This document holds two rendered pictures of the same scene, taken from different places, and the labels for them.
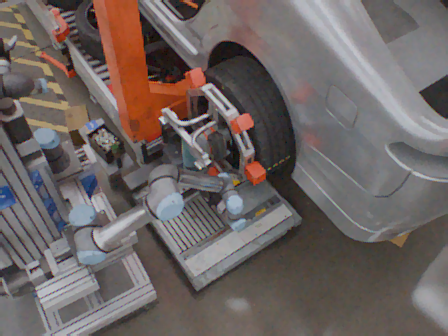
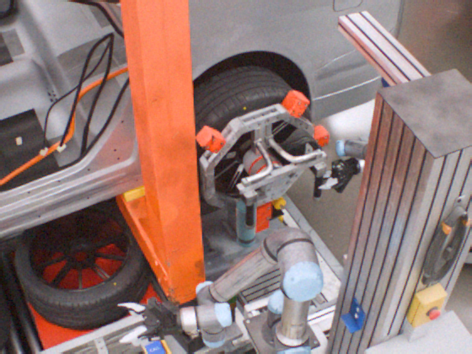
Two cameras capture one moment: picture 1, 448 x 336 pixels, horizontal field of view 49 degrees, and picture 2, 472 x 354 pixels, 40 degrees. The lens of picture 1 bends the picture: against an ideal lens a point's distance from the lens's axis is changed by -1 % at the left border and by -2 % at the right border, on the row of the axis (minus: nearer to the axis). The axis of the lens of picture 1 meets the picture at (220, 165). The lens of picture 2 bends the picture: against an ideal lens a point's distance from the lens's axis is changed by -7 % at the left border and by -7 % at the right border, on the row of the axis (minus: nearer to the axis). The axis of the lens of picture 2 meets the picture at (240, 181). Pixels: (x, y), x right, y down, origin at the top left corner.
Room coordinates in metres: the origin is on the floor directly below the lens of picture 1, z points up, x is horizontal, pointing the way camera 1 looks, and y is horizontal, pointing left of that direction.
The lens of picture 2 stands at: (1.45, 2.17, 3.02)
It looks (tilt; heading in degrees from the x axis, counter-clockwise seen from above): 47 degrees down; 278
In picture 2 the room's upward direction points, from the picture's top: straight up
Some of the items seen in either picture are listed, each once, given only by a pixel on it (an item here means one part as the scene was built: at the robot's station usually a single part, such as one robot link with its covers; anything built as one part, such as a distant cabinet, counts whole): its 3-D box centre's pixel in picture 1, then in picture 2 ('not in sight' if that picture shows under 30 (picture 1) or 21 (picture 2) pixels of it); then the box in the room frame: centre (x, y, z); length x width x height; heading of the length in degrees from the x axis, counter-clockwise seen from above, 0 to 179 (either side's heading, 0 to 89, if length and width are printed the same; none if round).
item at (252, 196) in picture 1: (239, 173); (240, 212); (1.77, -0.12, 0.32); 0.40 x 0.30 x 0.28; 36
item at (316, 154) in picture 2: (210, 134); (293, 141); (1.52, 0.06, 1.03); 0.19 x 0.18 x 0.11; 126
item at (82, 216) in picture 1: (84, 221); not in sight; (1.05, 0.60, 0.98); 0.13 x 0.12 x 0.14; 20
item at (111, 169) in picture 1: (105, 146); (190, 339); (1.87, 0.73, 0.44); 0.43 x 0.17 x 0.03; 36
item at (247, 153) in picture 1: (218, 133); (258, 160); (1.67, 0.02, 0.85); 0.54 x 0.07 x 0.54; 36
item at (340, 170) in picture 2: (215, 194); (345, 169); (1.28, 0.02, 0.86); 0.12 x 0.08 x 0.09; 36
